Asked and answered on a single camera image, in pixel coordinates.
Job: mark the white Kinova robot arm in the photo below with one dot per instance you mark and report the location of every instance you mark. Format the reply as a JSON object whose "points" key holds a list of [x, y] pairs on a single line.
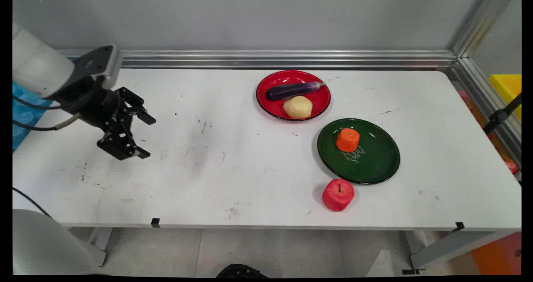
{"points": [[37, 67]]}

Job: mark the red toy apple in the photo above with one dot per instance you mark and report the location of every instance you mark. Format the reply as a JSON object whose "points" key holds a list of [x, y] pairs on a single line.
{"points": [[337, 195]]}

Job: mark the orange toy tangerine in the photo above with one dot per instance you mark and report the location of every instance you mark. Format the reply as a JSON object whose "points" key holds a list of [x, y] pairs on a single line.
{"points": [[347, 139]]}

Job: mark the black stand pole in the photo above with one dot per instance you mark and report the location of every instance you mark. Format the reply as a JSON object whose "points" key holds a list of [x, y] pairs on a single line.
{"points": [[499, 115]]}

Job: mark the white table leg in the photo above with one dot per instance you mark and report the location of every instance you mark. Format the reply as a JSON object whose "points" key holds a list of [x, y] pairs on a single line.
{"points": [[100, 244], [449, 246]]}

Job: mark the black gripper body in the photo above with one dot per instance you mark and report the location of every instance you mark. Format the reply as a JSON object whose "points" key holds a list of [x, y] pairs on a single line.
{"points": [[102, 107]]}

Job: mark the blue plastic sheet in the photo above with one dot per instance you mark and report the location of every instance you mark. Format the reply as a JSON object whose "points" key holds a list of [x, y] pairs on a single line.
{"points": [[27, 115]]}

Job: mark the pale yellow toy potato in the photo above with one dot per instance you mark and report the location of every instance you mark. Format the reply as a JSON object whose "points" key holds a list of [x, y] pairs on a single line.
{"points": [[297, 107]]}

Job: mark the horizontal aluminium frame rail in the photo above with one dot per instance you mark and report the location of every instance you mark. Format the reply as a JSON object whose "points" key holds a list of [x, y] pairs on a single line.
{"points": [[270, 59]]}

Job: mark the aluminium corner frame post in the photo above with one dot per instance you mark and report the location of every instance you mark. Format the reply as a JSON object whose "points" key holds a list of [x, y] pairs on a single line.
{"points": [[479, 36]]}

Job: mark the red round plate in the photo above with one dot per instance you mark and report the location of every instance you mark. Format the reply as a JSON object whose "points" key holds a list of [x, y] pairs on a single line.
{"points": [[320, 101]]}

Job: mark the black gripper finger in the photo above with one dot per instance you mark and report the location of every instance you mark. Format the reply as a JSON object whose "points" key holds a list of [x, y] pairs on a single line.
{"points": [[118, 144], [133, 105]]}

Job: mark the white rounded robot base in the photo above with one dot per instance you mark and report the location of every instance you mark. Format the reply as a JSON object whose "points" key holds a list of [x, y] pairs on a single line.
{"points": [[46, 244]]}

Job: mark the grey wrist camera housing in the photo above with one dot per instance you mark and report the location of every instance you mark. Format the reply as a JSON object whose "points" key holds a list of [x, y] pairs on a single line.
{"points": [[106, 63]]}

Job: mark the purple toy eggplant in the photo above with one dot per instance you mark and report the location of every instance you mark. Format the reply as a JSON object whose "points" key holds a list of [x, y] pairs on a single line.
{"points": [[291, 91]]}

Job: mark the yellow plastic bin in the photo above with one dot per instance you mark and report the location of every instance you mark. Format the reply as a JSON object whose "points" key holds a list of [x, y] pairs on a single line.
{"points": [[508, 88]]}

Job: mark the black object on floor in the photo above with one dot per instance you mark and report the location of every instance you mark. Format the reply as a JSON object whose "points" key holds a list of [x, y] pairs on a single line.
{"points": [[241, 271]]}

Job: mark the dark green round plate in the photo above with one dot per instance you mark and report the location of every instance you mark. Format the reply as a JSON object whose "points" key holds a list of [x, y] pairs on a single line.
{"points": [[374, 157]]}

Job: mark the black tape marker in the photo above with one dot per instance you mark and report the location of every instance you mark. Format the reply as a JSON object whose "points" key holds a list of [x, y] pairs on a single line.
{"points": [[155, 222], [459, 226]]}

